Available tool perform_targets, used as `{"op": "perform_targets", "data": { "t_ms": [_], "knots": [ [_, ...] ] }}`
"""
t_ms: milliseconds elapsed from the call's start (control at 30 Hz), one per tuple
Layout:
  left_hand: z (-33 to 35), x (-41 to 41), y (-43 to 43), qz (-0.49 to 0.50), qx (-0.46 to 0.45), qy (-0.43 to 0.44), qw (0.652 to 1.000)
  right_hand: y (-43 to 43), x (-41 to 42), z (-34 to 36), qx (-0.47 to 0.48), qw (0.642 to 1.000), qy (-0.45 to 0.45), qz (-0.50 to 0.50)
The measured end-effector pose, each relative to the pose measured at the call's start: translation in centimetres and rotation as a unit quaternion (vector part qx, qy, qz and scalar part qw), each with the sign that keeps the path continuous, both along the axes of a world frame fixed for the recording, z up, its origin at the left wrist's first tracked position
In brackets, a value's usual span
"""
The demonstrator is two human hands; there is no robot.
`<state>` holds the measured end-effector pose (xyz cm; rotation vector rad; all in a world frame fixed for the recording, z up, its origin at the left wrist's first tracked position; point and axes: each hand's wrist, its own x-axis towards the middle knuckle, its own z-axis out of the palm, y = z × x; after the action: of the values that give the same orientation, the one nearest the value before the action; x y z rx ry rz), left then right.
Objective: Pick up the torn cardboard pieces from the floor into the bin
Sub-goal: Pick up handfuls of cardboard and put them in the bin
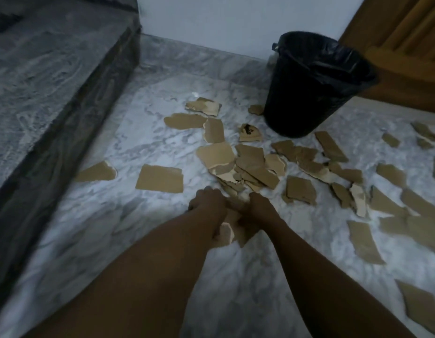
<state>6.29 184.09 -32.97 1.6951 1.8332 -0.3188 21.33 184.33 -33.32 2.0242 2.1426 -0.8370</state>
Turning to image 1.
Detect person's left hand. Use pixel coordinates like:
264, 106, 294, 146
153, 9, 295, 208
187, 186, 229, 240

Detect person's right hand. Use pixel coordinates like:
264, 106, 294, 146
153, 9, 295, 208
234, 192, 286, 233

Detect brown cardboard scrap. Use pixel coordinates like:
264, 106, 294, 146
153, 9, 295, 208
213, 207, 262, 249

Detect person's right forearm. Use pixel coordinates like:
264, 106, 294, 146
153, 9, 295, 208
260, 220, 417, 338

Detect person's left forearm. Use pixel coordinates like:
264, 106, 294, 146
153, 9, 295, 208
23, 212, 220, 338

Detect scattered torn cardboard pieces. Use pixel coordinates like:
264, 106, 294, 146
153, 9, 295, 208
74, 97, 435, 336

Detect black plastic trash bin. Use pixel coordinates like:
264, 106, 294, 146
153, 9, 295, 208
264, 31, 380, 139

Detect black bin liner bag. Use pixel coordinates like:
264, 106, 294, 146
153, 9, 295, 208
272, 31, 380, 89

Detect grey marble step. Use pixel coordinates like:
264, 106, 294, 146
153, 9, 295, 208
0, 0, 143, 315

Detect brown wooden door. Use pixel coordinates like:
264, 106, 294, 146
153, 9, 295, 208
339, 0, 435, 115

